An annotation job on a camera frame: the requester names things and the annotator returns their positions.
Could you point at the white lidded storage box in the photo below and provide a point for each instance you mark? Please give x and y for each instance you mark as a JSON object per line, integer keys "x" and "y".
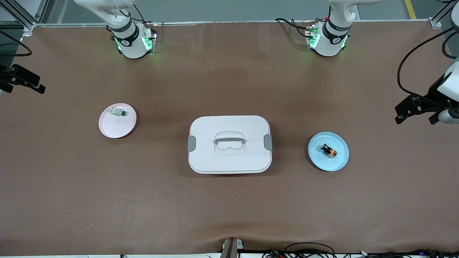
{"x": 229, "y": 161}

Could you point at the green and white switch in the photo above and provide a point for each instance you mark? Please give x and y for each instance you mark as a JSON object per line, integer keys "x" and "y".
{"x": 121, "y": 113}

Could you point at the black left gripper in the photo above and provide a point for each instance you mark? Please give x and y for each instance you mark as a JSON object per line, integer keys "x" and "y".
{"x": 431, "y": 96}

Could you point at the light blue round plate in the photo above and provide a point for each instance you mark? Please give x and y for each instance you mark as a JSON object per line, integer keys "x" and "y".
{"x": 337, "y": 163}

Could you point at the aluminium frame strut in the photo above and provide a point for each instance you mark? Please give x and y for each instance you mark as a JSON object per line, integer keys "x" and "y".
{"x": 435, "y": 23}
{"x": 29, "y": 28}

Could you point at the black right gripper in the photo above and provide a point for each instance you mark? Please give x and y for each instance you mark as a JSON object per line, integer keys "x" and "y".
{"x": 8, "y": 76}

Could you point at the orange and black switch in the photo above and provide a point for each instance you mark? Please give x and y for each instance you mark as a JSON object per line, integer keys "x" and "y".
{"x": 329, "y": 151}

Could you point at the aluminium frame rail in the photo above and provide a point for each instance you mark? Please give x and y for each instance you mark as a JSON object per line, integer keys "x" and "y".
{"x": 186, "y": 23}

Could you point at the pink round plate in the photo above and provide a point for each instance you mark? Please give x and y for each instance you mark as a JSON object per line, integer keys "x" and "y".
{"x": 122, "y": 127}

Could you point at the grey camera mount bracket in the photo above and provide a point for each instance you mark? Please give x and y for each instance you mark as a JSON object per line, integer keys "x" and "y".
{"x": 231, "y": 249}

